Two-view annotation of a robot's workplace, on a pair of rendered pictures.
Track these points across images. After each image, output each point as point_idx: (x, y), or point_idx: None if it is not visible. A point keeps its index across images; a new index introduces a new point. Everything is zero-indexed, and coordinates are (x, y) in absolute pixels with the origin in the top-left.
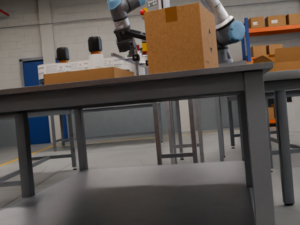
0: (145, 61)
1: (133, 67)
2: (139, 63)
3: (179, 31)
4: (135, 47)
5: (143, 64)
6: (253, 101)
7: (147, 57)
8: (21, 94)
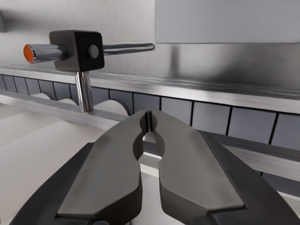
0: (85, 70)
1: (100, 135)
2: (90, 110)
3: None
4: (97, 200)
5: (11, 95)
6: None
7: (51, 58)
8: None
